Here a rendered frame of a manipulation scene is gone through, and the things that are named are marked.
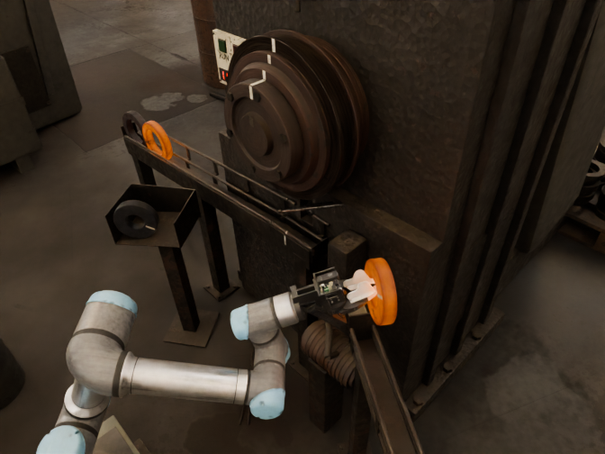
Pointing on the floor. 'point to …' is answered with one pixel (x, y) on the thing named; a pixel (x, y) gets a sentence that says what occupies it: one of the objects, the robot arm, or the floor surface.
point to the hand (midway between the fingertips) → (379, 286)
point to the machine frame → (428, 158)
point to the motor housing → (327, 374)
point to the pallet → (593, 181)
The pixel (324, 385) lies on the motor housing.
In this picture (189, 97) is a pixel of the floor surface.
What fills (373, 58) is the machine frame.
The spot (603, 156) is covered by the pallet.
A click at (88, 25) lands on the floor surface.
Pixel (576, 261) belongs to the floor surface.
